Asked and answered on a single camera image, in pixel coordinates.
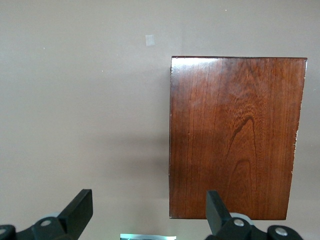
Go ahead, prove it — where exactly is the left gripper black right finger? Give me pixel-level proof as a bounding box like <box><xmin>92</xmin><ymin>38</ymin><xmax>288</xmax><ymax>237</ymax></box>
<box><xmin>205</xmin><ymin>190</ymin><xmax>305</xmax><ymax>240</ymax></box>

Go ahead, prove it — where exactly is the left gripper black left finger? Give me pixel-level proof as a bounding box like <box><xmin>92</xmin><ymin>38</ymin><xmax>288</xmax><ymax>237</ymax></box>
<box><xmin>0</xmin><ymin>189</ymin><xmax>94</xmax><ymax>240</ymax></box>

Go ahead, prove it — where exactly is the dark brown wooden cabinet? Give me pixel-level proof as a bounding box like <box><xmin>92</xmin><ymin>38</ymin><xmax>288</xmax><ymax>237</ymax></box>
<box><xmin>168</xmin><ymin>56</ymin><xmax>308</xmax><ymax>221</ymax></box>

